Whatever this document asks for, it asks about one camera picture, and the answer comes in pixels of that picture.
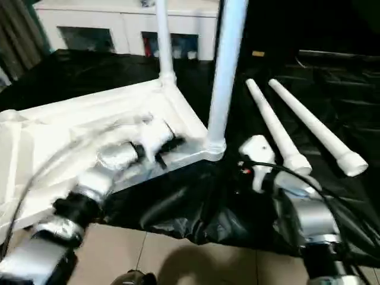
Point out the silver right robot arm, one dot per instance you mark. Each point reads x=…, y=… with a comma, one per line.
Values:
x=309, y=219

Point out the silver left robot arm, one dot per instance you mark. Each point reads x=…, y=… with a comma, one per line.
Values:
x=89, y=190

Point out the small grey bundle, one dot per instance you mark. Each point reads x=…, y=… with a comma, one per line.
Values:
x=148, y=2

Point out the white plastic table leg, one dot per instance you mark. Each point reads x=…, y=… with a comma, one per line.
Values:
x=165, y=41
x=273, y=124
x=225, y=71
x=314, y=124

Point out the white glass-door cabinet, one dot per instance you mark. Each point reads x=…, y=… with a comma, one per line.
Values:
x=101, y=21

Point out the dark robot left foot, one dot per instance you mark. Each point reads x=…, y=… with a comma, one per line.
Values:
x=136, y=278

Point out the black work mat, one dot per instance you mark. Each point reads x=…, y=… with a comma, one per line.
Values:
x=83, y=71

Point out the grey window curtain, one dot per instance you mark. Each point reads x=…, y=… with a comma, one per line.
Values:
x=21, y=32

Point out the small tan box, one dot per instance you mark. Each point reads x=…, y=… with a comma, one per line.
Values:
x=257, y=53

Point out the white plastic table top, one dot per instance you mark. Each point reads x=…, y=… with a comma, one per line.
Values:
x=71, y=130

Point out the black side table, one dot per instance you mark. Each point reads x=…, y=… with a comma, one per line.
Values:
x=338, y=56

